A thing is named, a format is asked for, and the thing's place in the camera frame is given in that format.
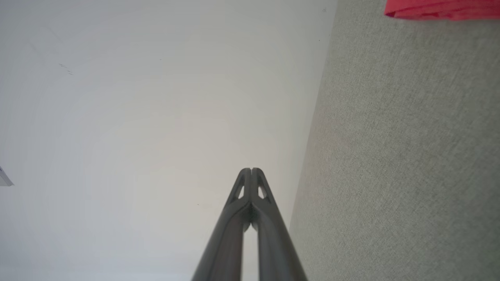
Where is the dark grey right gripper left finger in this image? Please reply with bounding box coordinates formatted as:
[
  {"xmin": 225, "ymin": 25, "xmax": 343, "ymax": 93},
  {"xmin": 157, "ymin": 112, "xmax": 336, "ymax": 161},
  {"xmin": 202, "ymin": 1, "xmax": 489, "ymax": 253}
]
[{"xmin": 191, "ymin": 168, "xmax": 253, "ymax": 281}]

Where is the small white flat object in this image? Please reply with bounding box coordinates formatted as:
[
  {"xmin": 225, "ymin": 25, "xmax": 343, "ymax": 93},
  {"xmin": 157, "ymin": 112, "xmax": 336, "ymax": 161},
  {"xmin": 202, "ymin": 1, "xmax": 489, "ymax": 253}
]
[{"xmin": 0, "ymin": 166, "xmax": 14, "ymax": 187}]

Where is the red towel with white stripe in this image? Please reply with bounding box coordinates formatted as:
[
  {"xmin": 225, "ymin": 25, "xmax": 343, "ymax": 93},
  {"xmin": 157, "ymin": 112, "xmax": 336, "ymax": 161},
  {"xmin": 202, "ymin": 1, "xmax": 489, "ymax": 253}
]
[{"xmin": 384, "ymin": 0, "xmax": 500, "ymax": 21}]

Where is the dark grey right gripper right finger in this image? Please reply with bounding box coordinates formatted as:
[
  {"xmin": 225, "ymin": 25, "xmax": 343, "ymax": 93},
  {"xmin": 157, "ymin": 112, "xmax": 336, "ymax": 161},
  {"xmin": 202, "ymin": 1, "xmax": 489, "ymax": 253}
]
[{"xmin": 252, "ymin": 168, "xmax": 309, "ymax": 281}]

